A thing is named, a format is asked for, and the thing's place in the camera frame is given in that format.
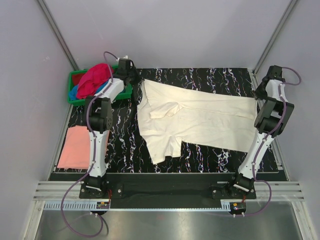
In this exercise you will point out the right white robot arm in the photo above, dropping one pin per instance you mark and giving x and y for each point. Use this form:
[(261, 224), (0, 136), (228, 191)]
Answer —
[(270, 122)]

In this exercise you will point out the aluminium frame post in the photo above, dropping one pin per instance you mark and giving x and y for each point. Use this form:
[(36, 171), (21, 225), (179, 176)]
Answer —
[(278, 29), (56, 31)]

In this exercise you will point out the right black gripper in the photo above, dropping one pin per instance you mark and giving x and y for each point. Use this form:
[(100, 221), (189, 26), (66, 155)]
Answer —
[(257, 95)]

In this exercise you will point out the cream white t shirt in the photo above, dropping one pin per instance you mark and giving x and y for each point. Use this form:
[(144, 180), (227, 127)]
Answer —
[(169, 115)]

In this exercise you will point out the grey slotted cable duct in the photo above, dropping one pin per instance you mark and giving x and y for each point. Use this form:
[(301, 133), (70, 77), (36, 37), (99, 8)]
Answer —
[(78, 205)]

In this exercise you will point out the green plastic bin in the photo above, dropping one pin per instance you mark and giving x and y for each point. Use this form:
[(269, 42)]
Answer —
[(81, 102)]

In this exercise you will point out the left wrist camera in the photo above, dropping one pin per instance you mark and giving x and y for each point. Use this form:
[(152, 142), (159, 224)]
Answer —
[(124, 64)]

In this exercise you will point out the folded pink t shirt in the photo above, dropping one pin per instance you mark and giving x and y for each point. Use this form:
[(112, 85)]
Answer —
[(76, 149)]

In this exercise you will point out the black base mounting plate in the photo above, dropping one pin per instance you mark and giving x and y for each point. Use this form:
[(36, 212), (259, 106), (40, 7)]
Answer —
[(164, 191)]

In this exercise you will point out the left aluminium frame post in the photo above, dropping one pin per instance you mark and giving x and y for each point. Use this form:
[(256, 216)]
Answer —
[(56, 31)]

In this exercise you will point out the dark red t shirt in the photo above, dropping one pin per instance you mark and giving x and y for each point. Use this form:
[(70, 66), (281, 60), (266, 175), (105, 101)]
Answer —
[(75, 78)]

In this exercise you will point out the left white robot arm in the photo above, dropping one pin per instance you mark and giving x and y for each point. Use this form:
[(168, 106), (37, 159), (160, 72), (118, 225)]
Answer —
[(99, 121)]

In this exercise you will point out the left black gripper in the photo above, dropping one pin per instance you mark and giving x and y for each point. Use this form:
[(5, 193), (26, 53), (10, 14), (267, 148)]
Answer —
[(138, 79)]

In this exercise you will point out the magenta pink t shirt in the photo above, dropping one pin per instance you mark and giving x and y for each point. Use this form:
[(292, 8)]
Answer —
[(100, 71)]

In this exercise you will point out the blue t shirt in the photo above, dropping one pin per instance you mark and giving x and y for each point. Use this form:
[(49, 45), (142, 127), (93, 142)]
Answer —
[(87, 87)]

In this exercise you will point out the right aluminium frame post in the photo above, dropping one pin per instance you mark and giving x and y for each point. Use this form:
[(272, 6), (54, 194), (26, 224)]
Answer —
[(278, 29)]

